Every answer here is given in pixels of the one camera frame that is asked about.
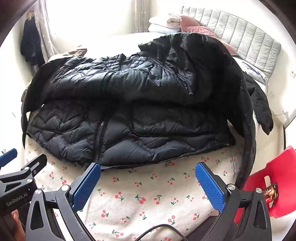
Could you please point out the grey padded headboard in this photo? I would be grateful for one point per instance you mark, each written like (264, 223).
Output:
(242, 34)

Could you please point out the dark hanging clothes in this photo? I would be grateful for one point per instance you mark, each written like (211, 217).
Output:
(31, 44)

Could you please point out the grey patterned curtain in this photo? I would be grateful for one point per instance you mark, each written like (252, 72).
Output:
(46, 27)
(143, 16)

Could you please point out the brown blanket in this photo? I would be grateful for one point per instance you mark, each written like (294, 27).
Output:
(74, 52)

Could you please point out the pink velvet cushion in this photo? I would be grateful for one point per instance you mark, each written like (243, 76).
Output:
(203, 31)
(189, 22)

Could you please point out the person's left hand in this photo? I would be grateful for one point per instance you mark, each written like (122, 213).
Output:
(18, 220)

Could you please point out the bed with grey sheet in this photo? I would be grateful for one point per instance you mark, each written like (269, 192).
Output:
(111, 46)

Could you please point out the cherry print blanket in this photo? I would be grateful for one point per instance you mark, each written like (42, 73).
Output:
(138, 190)

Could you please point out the small photo card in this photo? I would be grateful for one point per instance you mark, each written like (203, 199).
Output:
(270, 193)

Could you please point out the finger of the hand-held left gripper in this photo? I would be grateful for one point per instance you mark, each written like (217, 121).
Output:
(8, 156)
(35, 164)

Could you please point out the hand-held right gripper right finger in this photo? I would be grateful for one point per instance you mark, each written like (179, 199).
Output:
(210, 185)

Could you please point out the black pillow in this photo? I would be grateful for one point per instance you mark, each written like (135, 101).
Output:
(260, 104)

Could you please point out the red plastic chair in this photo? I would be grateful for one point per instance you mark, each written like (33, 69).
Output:
(284, 166)

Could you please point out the black puffer jacket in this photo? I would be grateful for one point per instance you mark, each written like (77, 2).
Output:
(143, 97)

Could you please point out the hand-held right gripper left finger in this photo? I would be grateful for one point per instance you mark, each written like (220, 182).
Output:
(85, 185)

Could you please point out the white printed pillow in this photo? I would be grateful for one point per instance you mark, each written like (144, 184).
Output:
(252, 69)

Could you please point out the pale pink pillow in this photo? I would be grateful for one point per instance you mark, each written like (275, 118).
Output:
(161, 20)

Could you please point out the light blue pillow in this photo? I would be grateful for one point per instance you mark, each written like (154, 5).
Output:
(159, 29)

